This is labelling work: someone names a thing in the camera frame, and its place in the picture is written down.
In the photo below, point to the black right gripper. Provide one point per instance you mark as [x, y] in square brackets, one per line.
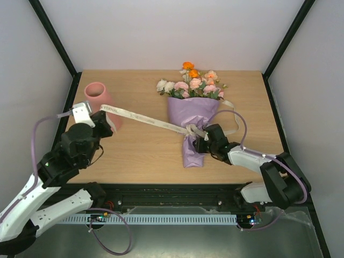
[201, 145]

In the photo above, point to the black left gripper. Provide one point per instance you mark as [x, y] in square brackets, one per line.
[100, 117]

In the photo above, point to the cream ribbon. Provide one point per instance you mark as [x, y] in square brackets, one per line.
[145, 119]

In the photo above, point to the pink cylindrical vase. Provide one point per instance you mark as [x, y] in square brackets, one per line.
[97, 95]

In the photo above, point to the purple flower bouquet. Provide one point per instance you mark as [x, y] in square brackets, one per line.
[191, 103]

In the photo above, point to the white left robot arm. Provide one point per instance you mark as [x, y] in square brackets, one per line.
[24, 220]

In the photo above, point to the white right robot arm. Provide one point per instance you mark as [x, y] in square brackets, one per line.
[283, 183]

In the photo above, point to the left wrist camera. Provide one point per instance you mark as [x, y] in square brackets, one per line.
[82, 112]

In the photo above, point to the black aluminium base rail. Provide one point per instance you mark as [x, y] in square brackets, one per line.
[222, 197]

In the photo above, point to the white slotted cable duct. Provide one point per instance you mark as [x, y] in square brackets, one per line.
[153, 219]

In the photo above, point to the left black frame post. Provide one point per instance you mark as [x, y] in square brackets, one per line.
[51, 32]

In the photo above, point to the black frame post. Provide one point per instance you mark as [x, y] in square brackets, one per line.
[51, 32]
[287, 39]

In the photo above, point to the right black frame post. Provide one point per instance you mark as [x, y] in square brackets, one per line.
[287, 39]

